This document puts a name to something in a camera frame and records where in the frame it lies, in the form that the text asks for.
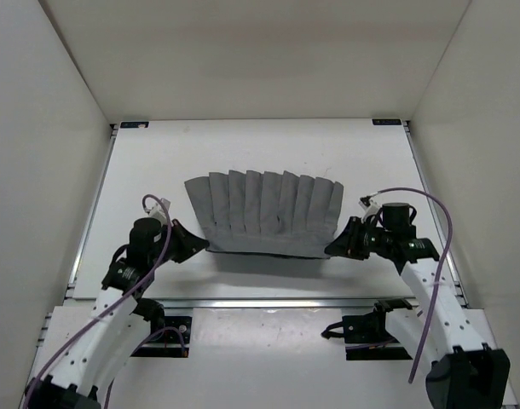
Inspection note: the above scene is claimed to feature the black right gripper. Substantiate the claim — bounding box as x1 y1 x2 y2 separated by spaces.
325 217 391 261

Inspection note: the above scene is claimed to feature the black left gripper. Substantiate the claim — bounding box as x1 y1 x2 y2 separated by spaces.
153 215 211 262

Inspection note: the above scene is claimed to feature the grey pleated skirt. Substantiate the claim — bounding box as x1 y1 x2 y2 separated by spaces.
184 170 344 259

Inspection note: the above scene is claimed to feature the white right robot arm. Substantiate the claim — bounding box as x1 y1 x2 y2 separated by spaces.
321 197 511 408

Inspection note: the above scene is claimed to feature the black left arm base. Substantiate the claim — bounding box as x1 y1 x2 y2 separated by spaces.
131 299 193 359

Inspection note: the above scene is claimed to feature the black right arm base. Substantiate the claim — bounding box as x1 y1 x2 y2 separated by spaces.
321 298 413 361

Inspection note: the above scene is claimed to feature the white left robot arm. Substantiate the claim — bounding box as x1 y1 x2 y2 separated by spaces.
23 217 209 408

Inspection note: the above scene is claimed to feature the blue label right corner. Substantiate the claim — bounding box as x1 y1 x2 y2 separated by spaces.
372 118 402 126

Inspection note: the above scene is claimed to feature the blue label corner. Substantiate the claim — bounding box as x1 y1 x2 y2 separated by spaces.
372 118 402 126
119 121 149 129

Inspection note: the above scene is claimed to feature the blue label left corner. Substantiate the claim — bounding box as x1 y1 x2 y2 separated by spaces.
119 121 149 129

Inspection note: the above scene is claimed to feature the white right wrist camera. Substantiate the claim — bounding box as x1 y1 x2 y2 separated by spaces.
359 195 381 223

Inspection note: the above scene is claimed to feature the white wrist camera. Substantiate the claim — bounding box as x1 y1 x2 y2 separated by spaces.
143 198 170 225
359 195 381 223

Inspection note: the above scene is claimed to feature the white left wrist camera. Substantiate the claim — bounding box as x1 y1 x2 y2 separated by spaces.
143 198 170 225

